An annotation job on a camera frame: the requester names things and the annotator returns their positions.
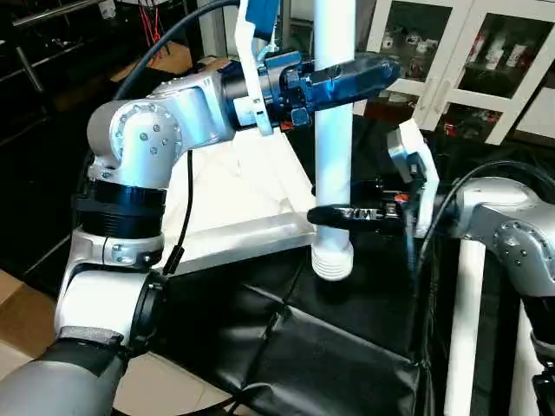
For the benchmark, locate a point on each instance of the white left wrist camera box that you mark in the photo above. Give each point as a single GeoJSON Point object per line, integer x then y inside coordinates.
{"type": "Point", "coordinates": [253, 69]}

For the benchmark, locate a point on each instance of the white plastic table top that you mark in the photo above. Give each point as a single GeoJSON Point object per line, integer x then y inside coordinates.
{"type": "Point", "coordinates": [251, 199]}

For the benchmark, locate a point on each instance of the brown cardboard box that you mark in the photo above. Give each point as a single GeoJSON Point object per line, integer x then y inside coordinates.
{"type": "Point", "coordinates": [204, 62]}

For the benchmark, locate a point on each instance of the brown flat cardboard sheet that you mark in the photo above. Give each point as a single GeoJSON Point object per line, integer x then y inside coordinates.
{"type": "Point", "coordinates": [22, 312]}

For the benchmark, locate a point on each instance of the white plastic table leg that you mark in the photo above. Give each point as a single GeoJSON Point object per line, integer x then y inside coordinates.
{"type": "Point", "coordinates": [465, 338]}
{"type": "Point", "coordinates": [523, 364]}
{"type": "Point", "coordinates": [334, 165]}

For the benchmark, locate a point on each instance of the black work mat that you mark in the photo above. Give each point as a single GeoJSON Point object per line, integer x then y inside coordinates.
{"type": "Point", "coordinates": [329, 347]}

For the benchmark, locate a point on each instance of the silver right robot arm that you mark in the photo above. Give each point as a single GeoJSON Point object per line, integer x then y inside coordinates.
{"type": "Point", "coordinates": [512, 234]}

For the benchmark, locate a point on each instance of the white glass door cabinet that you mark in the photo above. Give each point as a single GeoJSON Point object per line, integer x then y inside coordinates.
{"type": "Point", "coordinates": [460, 61]}

